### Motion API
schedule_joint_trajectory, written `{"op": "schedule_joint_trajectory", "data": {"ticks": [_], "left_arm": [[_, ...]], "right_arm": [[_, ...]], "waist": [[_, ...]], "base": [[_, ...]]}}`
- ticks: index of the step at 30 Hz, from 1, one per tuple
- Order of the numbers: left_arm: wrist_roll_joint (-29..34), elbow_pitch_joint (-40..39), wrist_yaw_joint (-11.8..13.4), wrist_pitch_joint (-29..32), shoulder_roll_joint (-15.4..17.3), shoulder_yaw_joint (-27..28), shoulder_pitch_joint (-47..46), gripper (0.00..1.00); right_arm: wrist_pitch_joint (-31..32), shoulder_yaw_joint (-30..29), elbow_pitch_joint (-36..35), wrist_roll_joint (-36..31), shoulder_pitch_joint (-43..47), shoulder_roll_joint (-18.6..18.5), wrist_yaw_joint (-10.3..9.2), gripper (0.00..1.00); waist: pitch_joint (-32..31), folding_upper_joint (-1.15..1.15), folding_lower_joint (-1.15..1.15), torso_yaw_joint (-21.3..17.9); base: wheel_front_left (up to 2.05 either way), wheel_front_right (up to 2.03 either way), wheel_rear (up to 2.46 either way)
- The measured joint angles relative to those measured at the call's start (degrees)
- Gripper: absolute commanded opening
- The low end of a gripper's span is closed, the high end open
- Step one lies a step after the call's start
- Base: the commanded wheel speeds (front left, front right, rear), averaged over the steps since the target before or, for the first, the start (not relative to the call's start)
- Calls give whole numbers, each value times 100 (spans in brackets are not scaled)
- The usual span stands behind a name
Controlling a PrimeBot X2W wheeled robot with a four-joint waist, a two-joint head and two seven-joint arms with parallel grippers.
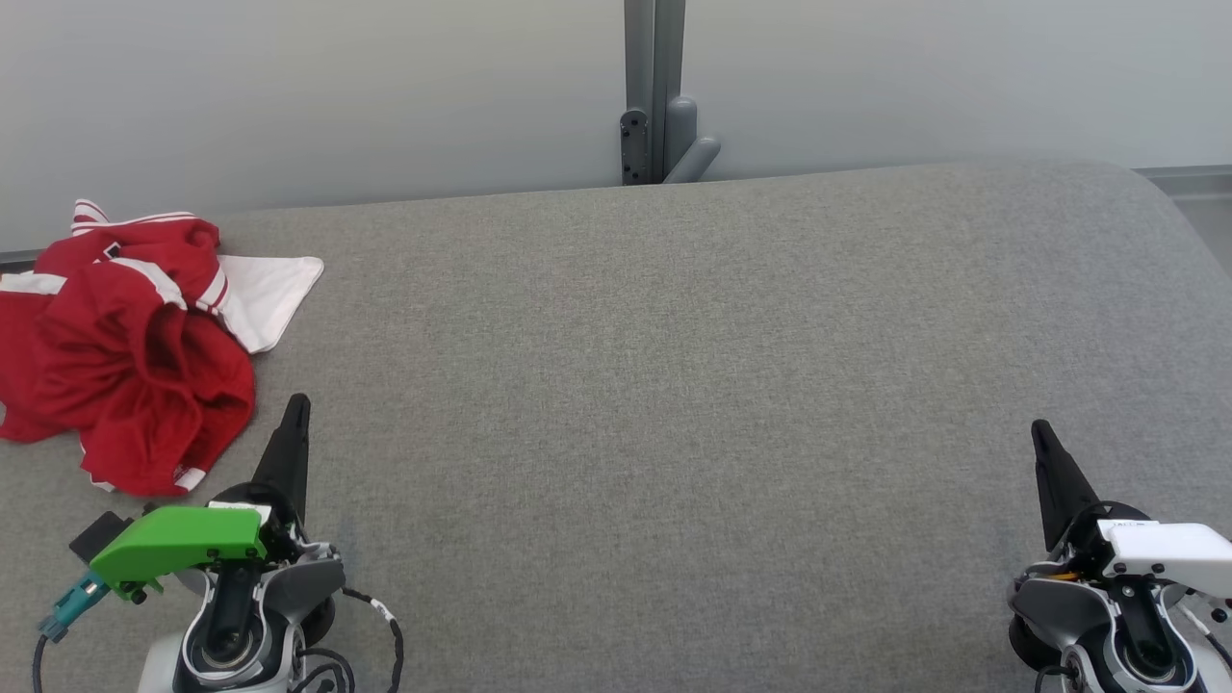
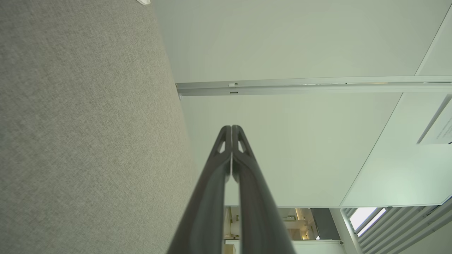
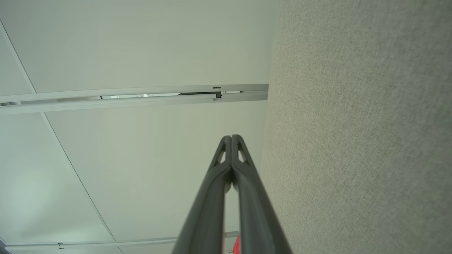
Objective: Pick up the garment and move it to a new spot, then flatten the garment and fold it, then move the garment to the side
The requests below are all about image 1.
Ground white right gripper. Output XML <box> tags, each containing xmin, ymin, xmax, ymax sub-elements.
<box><xmin>1032</xmin><ymin>421</ymin><xmax>1232</xmax><ymax>598</ymax></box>

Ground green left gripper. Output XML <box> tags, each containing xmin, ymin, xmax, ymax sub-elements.
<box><xmin>90</xmin><ymin>393</ymin><xmax>312</xmax><ymax>604</ymax></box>

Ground red shorts white trim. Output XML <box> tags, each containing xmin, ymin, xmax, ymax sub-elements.
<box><xmin>0</xmin><ymin>279</ymin><xmax>257</xmax><ymax>498</ymax></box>

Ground red jersey white sleeves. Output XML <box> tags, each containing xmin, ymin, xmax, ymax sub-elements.
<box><xmin>0</xmin><ymin>199</ymin><xmax>325</xmax><ymax>354</ymax></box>

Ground grey fabric padded surface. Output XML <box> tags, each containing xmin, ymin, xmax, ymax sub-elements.
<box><xmin>0</xmin><ymin>159</ymin><xmax>1232</xmax><ymax>693</ymax></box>

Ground thin black cable white tag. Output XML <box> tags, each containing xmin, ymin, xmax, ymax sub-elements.
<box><xmin>289</xmin><ymin>585</ymin><xmax>406</xmax><ymax>693</ymax></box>

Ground left camera cable teal plug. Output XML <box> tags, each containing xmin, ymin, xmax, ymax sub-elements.
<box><xmin>32</xmin><ymin>573</ymin><xmax>110</xmax><ymax>693</ymax></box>

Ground dark grey screwed bracket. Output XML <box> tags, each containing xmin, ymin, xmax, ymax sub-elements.
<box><xmin>621</xmin><ymin>108</ymin><xmax>651</xmax><ymax>187</ymax></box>

